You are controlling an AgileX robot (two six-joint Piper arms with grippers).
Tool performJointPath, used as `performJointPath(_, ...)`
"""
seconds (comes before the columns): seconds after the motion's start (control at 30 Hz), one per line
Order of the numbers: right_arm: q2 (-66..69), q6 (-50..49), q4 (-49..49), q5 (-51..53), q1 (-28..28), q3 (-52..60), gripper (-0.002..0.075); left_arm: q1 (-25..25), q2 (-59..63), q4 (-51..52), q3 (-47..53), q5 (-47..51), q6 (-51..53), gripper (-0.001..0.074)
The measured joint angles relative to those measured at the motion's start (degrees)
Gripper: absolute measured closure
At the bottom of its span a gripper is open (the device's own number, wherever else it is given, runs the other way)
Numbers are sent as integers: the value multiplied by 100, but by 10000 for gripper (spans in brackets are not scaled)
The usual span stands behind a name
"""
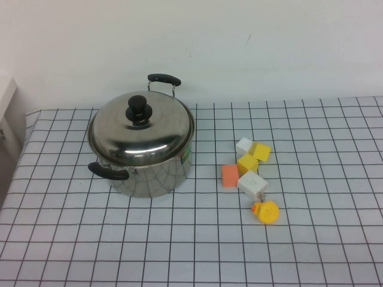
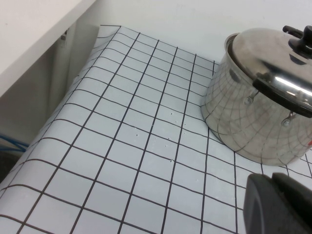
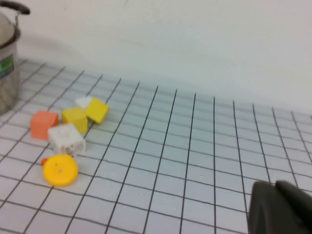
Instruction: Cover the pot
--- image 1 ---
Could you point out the white black-grid tablecloth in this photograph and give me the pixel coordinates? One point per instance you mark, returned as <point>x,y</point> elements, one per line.
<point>179,239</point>

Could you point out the stainless steel pot lid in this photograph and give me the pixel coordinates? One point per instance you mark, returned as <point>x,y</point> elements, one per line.
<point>149,134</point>

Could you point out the yellow rubber duck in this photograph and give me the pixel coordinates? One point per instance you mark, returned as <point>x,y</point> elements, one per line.
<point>267,213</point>

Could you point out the white side cabinet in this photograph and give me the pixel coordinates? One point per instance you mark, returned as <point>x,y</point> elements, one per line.
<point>7,98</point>

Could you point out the small white foam cube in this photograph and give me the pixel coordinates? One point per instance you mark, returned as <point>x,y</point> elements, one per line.
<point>243,145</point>

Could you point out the orange foam block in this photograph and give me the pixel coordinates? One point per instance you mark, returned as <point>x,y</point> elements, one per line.
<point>230,175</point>

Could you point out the yellow foam cube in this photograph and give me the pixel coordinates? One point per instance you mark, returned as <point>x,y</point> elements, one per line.
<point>247,163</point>
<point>262,152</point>

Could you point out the white plug charger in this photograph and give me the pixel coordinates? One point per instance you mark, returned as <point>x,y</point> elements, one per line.
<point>252,182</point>

